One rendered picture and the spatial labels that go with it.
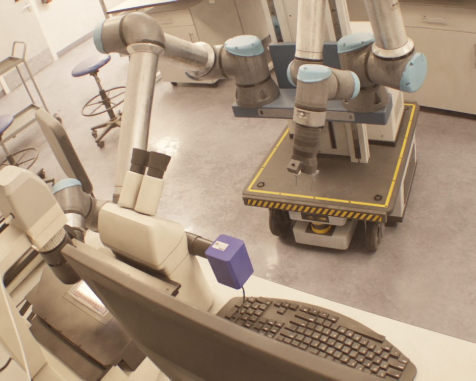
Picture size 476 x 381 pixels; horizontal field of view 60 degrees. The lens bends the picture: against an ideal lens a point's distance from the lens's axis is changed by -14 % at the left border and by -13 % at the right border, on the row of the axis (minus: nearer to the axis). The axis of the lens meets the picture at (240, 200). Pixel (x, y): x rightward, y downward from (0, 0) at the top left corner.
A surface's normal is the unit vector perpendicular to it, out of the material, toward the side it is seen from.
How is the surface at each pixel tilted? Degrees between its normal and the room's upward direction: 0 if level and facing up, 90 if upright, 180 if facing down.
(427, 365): 0
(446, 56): 90
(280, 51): 90
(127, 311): 53
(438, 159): 0
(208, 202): 0
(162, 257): 86
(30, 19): 90
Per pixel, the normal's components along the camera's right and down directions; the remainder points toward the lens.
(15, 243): 0.39, -0.39
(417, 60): 0.65, 0.43
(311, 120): -0.04, 0.40
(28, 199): 0.74, 0.06
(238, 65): -0.40, 0.62
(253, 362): -0.58, 0.04
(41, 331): -0.25, -0.75
